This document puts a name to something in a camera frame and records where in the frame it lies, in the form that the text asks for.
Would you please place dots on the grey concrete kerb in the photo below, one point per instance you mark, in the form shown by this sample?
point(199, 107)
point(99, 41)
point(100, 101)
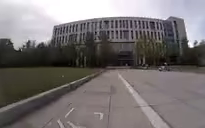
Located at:
point(40, 98)

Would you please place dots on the grey concrete pavement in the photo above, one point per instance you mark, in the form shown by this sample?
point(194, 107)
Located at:
point(176, 96)

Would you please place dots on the green grass field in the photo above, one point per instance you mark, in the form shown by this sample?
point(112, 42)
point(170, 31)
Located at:
point(26, 81)

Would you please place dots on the large pale gridded building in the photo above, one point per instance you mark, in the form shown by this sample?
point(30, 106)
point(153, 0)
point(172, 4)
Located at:
point(123, 31)

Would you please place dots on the vehicle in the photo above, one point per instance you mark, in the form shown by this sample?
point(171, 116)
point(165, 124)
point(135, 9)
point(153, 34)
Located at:
point(163, 68)

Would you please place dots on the row of trees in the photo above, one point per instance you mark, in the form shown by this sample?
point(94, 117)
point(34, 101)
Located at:
point(30, 55)

